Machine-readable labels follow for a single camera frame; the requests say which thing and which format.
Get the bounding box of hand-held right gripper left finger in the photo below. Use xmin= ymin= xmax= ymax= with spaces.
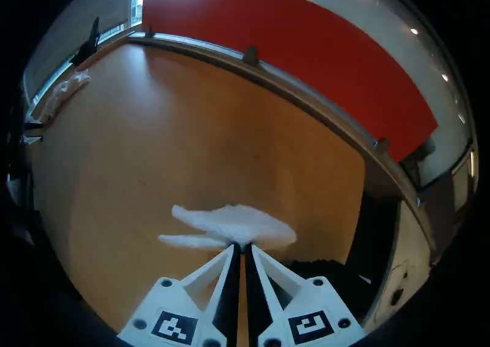
xmin=116 ymin=242 xmax=241 ymax=347

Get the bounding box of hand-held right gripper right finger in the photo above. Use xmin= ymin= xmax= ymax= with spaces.
xmin=244 ymin=242 xmax=364 ymax=347

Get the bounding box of heap of white towels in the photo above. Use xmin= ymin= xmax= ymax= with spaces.
xmin=45 ymin=69 xmax=92 ymax=112

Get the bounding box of red desk screen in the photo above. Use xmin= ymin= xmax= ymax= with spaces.
xmin=125 ymin=0 xmax=440 ymax=265

